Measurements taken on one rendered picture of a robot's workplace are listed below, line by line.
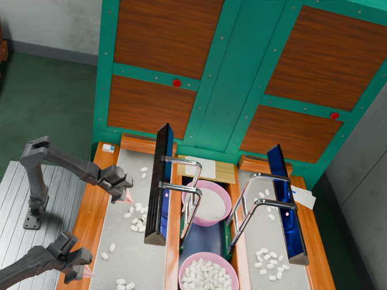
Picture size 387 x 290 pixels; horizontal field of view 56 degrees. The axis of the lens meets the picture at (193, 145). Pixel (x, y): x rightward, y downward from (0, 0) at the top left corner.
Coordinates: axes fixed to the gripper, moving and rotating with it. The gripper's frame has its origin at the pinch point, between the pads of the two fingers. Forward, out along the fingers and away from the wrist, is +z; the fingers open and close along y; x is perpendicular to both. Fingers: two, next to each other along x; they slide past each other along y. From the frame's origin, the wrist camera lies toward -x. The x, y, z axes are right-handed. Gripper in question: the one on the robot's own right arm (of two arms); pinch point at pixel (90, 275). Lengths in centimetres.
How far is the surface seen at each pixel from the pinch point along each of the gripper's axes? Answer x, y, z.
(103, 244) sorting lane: 6.5, 20.4, 10.5
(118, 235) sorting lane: 2.5, 25.5, 15.1
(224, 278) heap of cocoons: -30, 6, 50
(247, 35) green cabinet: -87, 80, -4
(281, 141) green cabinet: -71, 76, 62
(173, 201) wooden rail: -16, 46, 33
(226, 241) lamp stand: -31, 27, 56
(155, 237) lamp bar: -31.5, 3.4, -0.3
